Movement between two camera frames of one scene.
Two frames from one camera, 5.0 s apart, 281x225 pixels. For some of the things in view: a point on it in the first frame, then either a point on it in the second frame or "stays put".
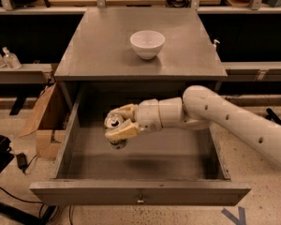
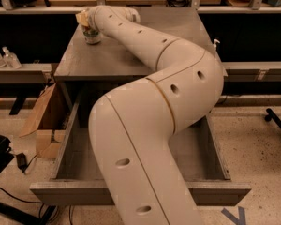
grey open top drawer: (163, 167) stays put
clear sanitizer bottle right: (10, 60) stays put
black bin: (0, 155) stays put
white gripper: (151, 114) → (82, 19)
